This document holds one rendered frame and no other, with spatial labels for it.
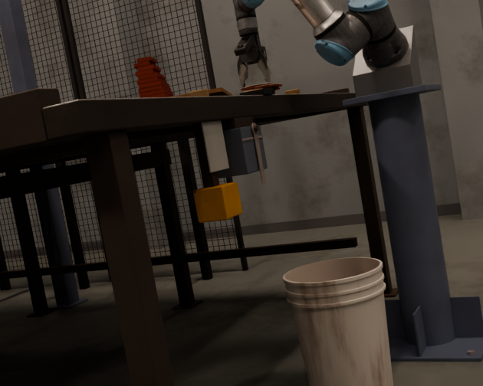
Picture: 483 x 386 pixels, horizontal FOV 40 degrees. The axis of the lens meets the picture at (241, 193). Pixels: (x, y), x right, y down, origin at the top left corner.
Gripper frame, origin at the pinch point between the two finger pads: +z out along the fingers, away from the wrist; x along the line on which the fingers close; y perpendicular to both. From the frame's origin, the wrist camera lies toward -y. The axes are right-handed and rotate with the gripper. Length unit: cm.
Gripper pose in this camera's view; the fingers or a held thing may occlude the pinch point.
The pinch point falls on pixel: (255, 84)
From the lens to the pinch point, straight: 246.3
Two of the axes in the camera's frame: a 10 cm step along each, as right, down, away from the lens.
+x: -8.9, 1.2, 4.4
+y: 4.3, -1.4, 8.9
